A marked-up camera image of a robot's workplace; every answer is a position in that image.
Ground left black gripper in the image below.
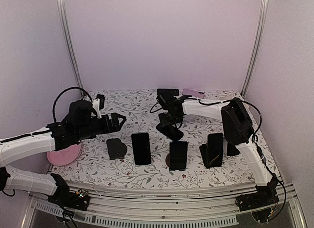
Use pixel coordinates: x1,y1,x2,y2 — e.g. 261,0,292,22
76,112,126,141

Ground blue phone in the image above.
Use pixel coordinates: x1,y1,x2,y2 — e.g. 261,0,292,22
156,123,184,141

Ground black phone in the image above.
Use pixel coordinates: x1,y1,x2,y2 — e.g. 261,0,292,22
206,133,224,168
157,88,179,96
169,141,188,171
226,142,240,157

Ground black stand wooden base front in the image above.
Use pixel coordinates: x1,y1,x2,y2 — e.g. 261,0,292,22
166,154,187,171

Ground black folding phone stand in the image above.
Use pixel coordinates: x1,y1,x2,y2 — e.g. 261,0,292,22
199,144,223,169

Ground black phone front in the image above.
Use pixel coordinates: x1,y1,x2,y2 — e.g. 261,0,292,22
206,133,224,168

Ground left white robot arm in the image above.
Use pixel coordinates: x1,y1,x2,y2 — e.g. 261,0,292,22
0,100,126,205

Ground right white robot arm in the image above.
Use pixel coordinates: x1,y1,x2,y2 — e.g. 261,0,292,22
156,93,278,206

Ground purple phone at back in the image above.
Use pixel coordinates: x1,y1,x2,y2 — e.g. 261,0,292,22
182,89,205,99

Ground floral table mat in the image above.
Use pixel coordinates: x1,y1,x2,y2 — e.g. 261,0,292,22
52,90,277,190

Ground pink bowl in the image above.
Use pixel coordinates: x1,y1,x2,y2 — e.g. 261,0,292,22
46,144,81,166

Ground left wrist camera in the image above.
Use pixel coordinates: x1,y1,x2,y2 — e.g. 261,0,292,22
92,94,105,119

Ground left black braided cable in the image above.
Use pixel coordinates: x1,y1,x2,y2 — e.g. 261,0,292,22
52,87,93,123

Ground front aluminium rail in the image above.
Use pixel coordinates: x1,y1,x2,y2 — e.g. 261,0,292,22
22,182,308,228

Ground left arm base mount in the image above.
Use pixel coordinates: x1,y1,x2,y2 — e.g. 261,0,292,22
47,173,90,211

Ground left aluminium frame post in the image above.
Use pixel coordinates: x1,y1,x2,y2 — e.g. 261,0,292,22
56,0,83,88

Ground aluminium frame post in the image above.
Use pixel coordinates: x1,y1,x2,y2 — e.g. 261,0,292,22
240,0,269,98
56,0,83,88

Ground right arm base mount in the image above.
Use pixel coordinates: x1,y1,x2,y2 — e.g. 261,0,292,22
235,178,285,211

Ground right aluminium frame post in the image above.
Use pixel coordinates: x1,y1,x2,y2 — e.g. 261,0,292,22
240,0,269,98

